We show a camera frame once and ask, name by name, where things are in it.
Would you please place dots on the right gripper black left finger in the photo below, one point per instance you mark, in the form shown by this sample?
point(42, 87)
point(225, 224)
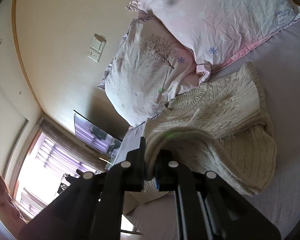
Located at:
point(91, 207)

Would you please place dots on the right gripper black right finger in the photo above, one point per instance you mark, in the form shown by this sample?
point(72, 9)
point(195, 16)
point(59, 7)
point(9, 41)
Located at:
point(207, 207)

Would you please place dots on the beige cable-knit sweater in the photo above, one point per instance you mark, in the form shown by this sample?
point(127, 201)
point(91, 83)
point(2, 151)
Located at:
point(223, 126)

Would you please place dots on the window with curtains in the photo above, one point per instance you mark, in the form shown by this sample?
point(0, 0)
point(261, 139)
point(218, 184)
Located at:
point(47, 160)

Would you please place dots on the pink tree-print pillow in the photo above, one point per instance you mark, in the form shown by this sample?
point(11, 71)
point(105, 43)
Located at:
point(149, 68)

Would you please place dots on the lavender bed sheet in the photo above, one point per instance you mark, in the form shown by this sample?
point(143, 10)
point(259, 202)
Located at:
point(277, 63)

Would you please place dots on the pink flower-print pillow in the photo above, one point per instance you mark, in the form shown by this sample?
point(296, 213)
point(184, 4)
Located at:
point(220, 32)

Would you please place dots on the white wall switch panel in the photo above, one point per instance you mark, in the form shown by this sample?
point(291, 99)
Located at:
point(96, 47)

